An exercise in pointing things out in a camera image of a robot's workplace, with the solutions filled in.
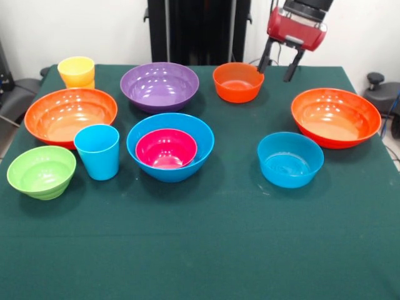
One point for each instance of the yellow cup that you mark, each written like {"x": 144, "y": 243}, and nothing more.
{"x": 76, "y": 70}

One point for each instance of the grey pedestal foot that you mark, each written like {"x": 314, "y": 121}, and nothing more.
{"x": 379, "y": 92}
{"x": 18, "y": 97}

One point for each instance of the large blue bowl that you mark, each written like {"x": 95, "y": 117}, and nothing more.
{"x": 170, "y": 175}

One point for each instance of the green bowl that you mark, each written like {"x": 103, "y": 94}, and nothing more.
{"x": 40, "y": 175}

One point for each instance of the small blue bowl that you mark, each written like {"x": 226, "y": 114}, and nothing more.
{"x": 289, "y": 162}

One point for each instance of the purple bowl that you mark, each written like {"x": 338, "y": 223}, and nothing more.
{"x": 159, "y": 86}

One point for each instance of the small orange bowl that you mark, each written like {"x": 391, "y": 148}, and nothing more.
{"x": 236, "y": 87}

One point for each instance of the orange cup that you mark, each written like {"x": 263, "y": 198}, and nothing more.
{"x": 82, "y": 84}

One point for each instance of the dark green tablecloth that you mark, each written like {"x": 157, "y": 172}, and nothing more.
{"x": 200, "y": 234}

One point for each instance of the blue cup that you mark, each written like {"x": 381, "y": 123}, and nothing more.
{"x": 98, "y": 156}

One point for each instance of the large orange bowl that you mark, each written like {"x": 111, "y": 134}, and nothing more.
{"x": 70, "y": 115}
{"x": 336, "y": 118}

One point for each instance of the pink bowl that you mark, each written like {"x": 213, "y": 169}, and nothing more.
{"x": 165, "y": 150}

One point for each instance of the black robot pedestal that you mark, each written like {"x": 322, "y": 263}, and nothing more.
{"x": 193, "y": 31}

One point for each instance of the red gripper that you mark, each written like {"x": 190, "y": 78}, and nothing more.
{"x": 293, "y": 31}

